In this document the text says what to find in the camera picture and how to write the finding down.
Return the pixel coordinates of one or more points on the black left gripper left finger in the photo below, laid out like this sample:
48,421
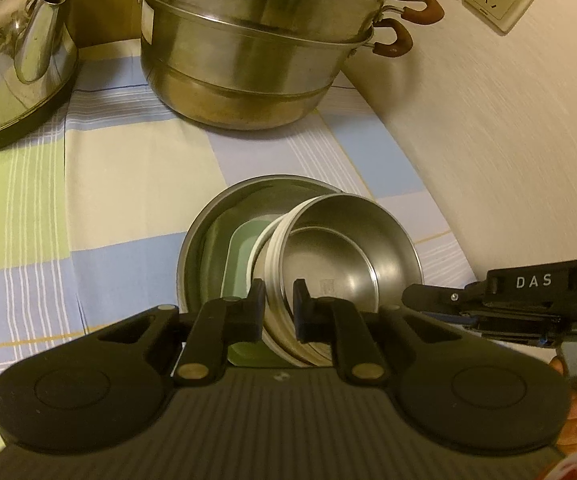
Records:
107,387

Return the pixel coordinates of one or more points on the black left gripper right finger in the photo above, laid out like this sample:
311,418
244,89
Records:
455,388

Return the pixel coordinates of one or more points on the small stainless steel bowl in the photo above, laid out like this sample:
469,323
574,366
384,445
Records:
349,247

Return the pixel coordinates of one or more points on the green square plastic plate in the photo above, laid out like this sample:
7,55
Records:
234,284

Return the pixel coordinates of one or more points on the large stainless steel plate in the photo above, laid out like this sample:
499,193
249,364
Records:
202,260

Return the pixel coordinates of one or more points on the checked tablecloth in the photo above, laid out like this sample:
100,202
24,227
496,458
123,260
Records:
95,204

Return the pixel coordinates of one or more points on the stainless steel kettle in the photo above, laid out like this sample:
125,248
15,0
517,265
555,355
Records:
38,62

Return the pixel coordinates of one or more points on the stainless steel steamer pot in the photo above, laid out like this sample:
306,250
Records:
261,64

